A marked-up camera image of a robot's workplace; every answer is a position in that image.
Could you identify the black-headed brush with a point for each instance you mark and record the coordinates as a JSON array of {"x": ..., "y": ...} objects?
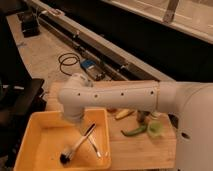
[{"x": 68, "y": 154}]

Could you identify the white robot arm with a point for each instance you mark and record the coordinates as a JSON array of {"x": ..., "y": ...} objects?
[{"x": 191, "y": 102}]

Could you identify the blue electronic box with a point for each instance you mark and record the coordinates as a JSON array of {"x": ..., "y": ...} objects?
[{"x": 90, "y": 67}]

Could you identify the orange tomato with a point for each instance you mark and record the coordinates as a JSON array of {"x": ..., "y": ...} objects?
[{"x": 111, "y": 110}]

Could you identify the yellow banana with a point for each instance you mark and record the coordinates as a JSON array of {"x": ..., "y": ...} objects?
[{"x": 123, "y": 113}]

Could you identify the metal can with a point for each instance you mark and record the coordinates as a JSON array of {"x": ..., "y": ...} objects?
[{"x": 141, "y": 116}]

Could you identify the metal fork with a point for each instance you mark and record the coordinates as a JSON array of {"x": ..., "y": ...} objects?
[{"x": 93, "y": 144}]

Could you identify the green chili pepper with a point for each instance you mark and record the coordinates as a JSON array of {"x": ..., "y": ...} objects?
[{"x": 134, "y": 132}]

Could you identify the small glass jar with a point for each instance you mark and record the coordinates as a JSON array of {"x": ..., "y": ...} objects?
[{"x": 155, "y": 115}]

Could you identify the green cup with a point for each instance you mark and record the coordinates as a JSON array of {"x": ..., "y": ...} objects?
[{"x": 155, "y": 128}]

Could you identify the wooden cutting board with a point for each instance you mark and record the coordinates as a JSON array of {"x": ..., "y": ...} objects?
[{"x": 126, "y": 154}]

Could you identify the yellow plastic bin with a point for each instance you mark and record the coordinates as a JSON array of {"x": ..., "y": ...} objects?
[{"x": 47, "y": 135}]

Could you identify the black chair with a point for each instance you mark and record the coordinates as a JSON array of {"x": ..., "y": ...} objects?
[{"x": 16, "y": 107}]

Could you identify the black box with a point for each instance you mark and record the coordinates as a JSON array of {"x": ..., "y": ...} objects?
[{"x": 29, "y": 25}]

